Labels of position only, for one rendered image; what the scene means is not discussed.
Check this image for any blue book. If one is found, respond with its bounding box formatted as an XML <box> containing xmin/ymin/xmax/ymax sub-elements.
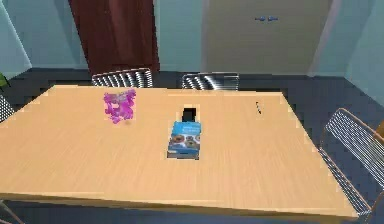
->
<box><xmin>166</xmin><ymin>120</ymin><xmax>203</xmax><ymax>161</ymax></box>

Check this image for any purple flower bunch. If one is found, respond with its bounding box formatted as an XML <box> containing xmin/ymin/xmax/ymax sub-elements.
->
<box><xmin>103</xmin><ymin>88</ymin><xmax>137</xmax><ymax>125</ymax></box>

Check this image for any dark red room door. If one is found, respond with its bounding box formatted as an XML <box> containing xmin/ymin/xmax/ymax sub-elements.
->
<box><xmin>68</xmin><ymin>0</ymin><xmax>161</xmax><ymax>76</ymax></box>

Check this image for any light wooden table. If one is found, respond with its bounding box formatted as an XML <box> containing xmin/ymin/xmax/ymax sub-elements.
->
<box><xmin>0</xmin><ymin>84</ymin><xmax>360</xmax><ymax>222</ymax></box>

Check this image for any green house plant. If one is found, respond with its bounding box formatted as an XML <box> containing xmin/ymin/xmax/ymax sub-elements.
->
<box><xmin>0</xmin><ymin>71</ymin><xmax>11</xmax><ymax>92</ymax></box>

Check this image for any wire mesh chair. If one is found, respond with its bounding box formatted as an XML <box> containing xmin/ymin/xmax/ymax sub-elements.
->
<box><xmin>181</xmin><ymin>72</ymin><xmax>240</xmax><ymax>92</ymax></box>
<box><xmin>91</xmin><ymin>67</ymin><xmax>154</xmax><ymax>89</ymax></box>
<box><xmin>0</xmin><ymin>94</ymin><xmax>16</xmax><ymax>124</ymax></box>
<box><xmin>317</xmin><ymin>107</ymin><xmax>384</xmax><ymax>221</ymax></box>

